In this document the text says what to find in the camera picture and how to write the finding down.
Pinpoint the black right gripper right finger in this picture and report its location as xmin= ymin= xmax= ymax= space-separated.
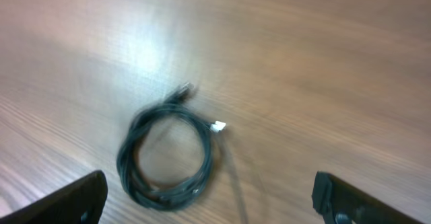
xmin=312 ymin=172 xmax=421 ymax=224

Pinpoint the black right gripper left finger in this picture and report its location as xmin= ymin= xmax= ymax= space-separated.
xmin=1 ymin=170 xmax=108 ymax=224

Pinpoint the black USB cable bundle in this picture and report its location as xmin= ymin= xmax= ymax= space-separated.
xmin=116 ymin=81 xmax=227 ymax=212

